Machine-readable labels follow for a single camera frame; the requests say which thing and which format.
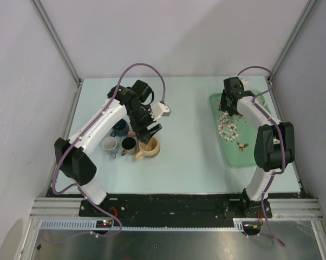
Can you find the aluminium frame post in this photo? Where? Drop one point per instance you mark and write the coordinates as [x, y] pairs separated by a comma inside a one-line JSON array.
[[300, 24], [51, 31]]

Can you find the salmon pink mug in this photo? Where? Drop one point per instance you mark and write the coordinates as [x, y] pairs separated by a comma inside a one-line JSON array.
[[131, 134]]

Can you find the brown striped cup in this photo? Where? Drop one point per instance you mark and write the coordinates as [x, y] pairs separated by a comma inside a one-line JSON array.
[[128, 146]]

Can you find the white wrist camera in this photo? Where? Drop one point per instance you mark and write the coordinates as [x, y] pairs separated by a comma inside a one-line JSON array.
[[245, 82], [159, 110]]

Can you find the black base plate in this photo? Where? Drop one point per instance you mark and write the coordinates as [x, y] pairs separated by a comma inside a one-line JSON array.
[[177, 210]]

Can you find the left aluminium frame post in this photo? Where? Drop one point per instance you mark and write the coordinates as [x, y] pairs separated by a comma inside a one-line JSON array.
[[51, 31]]

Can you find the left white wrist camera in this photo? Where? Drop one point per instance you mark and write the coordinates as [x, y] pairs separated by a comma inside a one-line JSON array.
[[159, 110]]

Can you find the green floral tray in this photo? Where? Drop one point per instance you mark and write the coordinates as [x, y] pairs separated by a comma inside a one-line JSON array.
[[236, 136]]

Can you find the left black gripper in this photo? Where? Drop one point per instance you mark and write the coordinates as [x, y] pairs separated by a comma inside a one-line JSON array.
[[140, 131]]

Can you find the small circuit board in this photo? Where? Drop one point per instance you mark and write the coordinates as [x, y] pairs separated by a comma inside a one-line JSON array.
[[104, 223]]

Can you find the blue mug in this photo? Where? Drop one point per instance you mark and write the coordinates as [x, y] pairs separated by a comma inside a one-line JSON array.
[[120, 129]]

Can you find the right aluminium frame post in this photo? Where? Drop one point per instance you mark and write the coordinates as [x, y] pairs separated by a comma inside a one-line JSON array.
[[300, 24]]

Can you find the grey cable duct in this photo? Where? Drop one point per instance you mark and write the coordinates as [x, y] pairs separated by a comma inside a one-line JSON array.
[[92, 225]]

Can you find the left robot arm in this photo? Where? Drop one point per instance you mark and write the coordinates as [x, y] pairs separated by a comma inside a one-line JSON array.
[[73, 154]]

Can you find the small blue-grey cup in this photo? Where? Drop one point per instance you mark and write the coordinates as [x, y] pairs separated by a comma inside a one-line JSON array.
[[110, 145]]

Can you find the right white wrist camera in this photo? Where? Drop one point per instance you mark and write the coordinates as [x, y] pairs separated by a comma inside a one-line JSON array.
[[245, 82]]

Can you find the tan ceramic teapot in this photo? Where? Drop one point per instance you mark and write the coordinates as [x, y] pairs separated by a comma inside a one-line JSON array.
[[149, 150]]

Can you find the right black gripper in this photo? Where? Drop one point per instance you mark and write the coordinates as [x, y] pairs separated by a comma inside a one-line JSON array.
[[223, 107]]

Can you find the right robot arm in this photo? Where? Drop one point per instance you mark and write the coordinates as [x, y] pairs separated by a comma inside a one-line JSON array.
[[274, 147]]

